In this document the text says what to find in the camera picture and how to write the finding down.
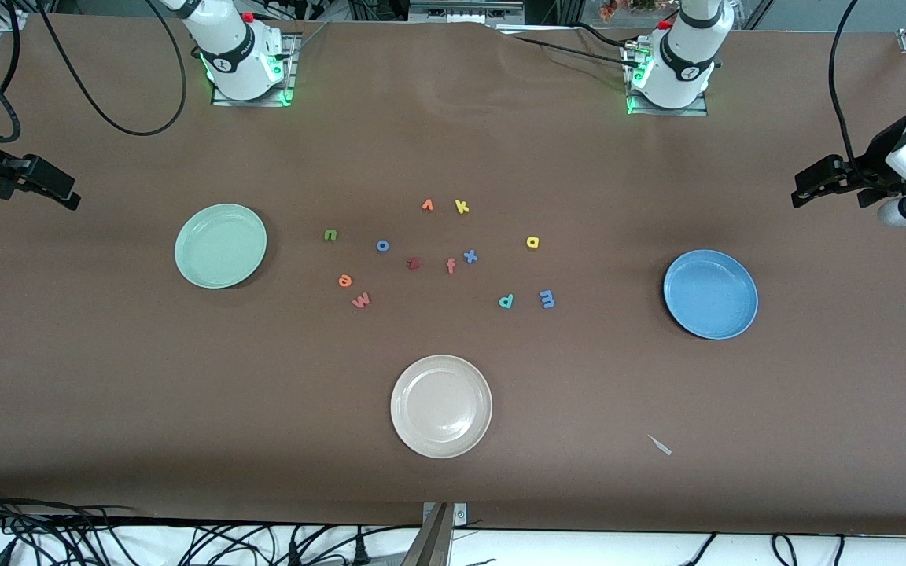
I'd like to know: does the grey metal background structure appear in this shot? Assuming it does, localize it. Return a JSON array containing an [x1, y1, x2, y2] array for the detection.
[[408, 0, 526, 26]]

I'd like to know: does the brown table cover sheet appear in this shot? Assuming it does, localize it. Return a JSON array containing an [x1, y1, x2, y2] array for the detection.
[[0, 14, 906, 537]]

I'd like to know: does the light green plate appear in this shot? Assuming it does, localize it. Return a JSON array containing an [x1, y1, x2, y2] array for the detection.
[[175, 204, 268, 289]]

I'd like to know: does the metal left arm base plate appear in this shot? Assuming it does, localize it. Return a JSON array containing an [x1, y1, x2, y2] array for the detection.
[[622, 43, 709, 117]]

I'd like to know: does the beige plate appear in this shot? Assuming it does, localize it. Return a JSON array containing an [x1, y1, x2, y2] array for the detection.
[[390, 355, 493, 459]]

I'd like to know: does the blue plate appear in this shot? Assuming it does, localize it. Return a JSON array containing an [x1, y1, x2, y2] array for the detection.
[[663, 249, 759, 340]]

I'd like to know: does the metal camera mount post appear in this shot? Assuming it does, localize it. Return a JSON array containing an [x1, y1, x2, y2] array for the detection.
[[402, 502, 468, 566]]

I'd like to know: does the black cable on table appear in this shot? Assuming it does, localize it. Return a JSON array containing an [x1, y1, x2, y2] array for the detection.
[[500, 22, 643, 72]]

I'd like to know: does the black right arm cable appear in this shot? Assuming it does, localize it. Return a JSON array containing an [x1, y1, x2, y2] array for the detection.
[[35, 0, 188, 137]]

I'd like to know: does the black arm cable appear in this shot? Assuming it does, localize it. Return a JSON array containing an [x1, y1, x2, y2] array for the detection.
[[828, 0, 875, 186], [35, 0, 188, 137]]

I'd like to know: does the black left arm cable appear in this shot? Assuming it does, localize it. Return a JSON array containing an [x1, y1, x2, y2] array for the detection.
[[828, 0, 875, 186]]

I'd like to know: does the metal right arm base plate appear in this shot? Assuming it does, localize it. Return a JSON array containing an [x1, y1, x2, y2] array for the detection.
[[211, 33, 300, 108]]

